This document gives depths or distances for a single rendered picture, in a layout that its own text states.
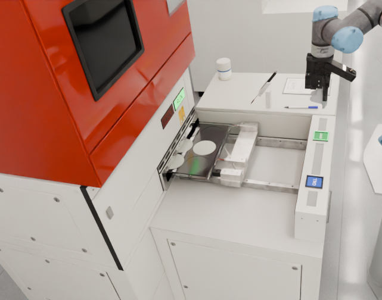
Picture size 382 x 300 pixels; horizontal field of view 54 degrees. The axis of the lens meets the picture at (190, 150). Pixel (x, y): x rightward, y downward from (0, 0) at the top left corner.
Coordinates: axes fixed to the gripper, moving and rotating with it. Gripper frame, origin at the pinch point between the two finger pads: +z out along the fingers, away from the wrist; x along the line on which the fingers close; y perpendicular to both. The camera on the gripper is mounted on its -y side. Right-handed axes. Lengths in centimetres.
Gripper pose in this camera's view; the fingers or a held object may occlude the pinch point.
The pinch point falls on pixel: (325, 105)
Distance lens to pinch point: 146.1
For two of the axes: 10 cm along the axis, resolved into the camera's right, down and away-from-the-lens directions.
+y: -9.3, -0.9, 3.6
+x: -3.3, 6.3, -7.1
